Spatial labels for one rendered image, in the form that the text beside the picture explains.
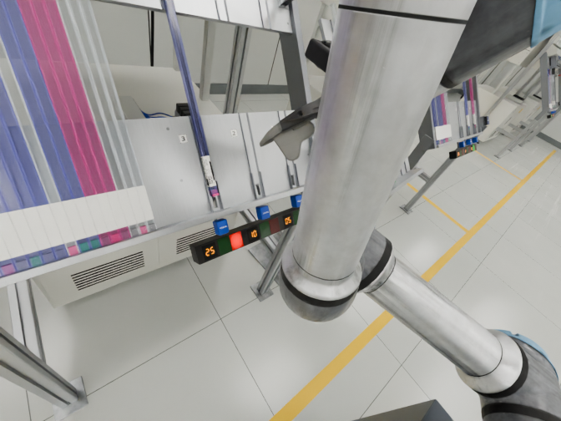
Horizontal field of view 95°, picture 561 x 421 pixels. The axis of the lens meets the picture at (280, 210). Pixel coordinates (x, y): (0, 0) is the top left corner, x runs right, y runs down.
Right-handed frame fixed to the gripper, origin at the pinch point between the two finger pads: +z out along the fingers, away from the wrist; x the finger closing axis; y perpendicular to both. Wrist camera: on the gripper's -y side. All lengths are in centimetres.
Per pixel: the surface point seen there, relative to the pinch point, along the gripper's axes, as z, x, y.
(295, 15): 5.2, 19.5, -31.3
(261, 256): 86, 33, 31
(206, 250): 19.8, -14.8, 14.4
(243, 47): 32, 23, -44
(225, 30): 138, 101, -147
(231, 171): 15.0, -5.7, 0.5
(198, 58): 157, 78, -134
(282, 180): 16.3, 7.6, 5.0
